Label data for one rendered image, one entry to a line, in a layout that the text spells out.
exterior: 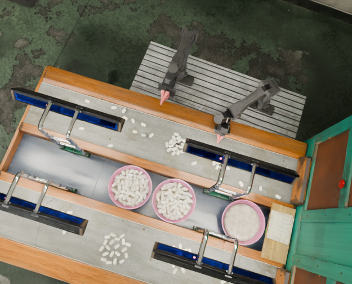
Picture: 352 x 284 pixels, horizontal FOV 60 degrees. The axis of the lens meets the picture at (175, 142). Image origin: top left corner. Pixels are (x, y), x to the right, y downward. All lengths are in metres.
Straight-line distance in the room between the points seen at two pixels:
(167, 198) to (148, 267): 0.41
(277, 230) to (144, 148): 0.96
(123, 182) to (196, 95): 0.79
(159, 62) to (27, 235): 1.41
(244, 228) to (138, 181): 0.71
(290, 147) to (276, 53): 1.41
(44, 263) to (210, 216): 1.01
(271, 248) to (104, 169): 1.13
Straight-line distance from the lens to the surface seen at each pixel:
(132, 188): 1.93
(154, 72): 2.22
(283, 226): 2.01
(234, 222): 1.96
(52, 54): 3.23
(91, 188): 2.02
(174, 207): 1.90
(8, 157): 2.17
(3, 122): 3.11
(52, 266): 1.98
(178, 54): 1.79
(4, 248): 2.08
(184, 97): 2.15
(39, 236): 2.03
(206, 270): 1.58
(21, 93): 1.83
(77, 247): 1.97
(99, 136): 2.01
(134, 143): 1.97
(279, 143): 2.09
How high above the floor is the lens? 2.64
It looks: 75 degrees down
